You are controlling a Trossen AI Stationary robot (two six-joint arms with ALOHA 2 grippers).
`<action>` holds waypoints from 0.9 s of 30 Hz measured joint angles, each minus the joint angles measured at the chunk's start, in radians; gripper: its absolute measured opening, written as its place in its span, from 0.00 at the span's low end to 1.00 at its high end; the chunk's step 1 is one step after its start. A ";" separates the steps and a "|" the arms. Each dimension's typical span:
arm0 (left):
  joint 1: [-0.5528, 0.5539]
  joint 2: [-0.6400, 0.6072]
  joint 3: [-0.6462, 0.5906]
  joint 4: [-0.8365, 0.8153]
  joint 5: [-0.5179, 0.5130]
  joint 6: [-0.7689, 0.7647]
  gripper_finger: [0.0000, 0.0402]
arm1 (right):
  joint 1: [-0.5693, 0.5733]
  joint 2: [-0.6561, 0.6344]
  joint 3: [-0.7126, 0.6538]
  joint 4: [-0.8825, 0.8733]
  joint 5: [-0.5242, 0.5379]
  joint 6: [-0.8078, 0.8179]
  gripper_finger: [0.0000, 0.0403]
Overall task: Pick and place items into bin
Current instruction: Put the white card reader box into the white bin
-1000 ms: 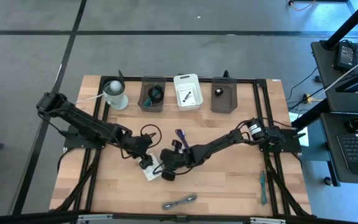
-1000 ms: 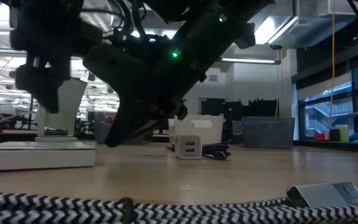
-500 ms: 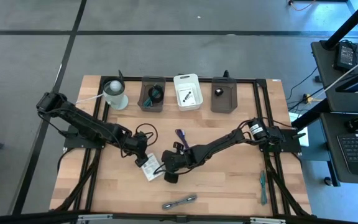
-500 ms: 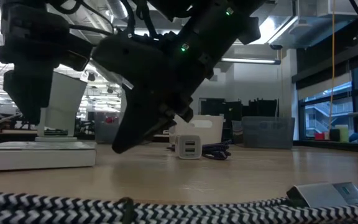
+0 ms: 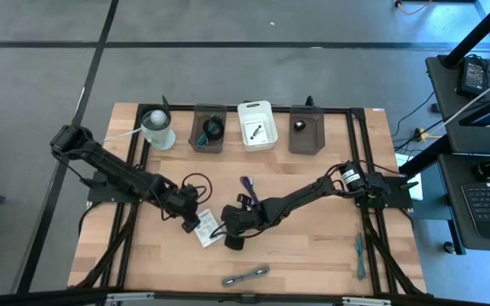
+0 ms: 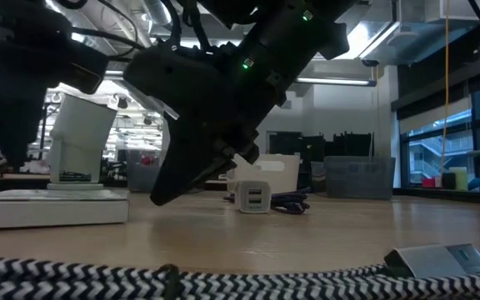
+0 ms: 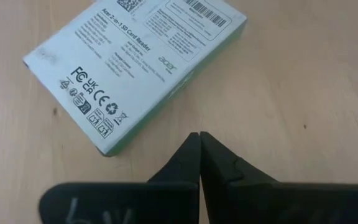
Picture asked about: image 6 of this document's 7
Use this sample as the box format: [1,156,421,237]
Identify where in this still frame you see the black storage cases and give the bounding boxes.
[267,131,375,159]

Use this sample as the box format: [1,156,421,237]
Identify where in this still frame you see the silver ceiling duct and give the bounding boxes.
[358,0,480,66]

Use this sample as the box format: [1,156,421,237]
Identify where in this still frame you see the dark grey translucent bin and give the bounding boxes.
[323,155,396,200]
[125,148,165,193]

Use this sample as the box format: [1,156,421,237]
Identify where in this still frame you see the purple braided cable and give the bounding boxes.
[222,186,313,216]

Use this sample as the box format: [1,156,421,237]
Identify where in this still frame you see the ceiling light strip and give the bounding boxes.
[296,77,378,88]

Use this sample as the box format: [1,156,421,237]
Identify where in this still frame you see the large window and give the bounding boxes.
[397,78,480,188]

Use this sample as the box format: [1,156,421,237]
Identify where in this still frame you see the yellow hanging cord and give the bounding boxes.
[439,0,452,172]

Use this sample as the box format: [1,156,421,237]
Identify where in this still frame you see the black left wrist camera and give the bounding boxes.
[67,41,110,95]

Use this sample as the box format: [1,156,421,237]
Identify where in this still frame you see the yellow green container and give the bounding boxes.
[447,166,469,192]

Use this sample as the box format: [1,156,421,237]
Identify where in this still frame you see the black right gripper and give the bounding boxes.
[123,44,288,207]

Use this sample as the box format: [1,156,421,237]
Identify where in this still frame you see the black aluminium table frame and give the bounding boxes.
[392,187,480,207]

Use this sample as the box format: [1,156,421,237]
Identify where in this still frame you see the white plastic bin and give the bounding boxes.
[226,153,302,196]

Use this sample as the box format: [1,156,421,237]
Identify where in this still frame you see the black white braided cable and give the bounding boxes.
[0,243,480,300]

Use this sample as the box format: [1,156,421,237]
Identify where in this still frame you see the white product box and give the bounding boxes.
[0,188,131,231]

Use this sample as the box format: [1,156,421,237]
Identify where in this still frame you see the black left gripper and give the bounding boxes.
[0,0,74,170]

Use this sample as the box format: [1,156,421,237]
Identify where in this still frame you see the white wall charger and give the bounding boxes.
[234,179,273,214]

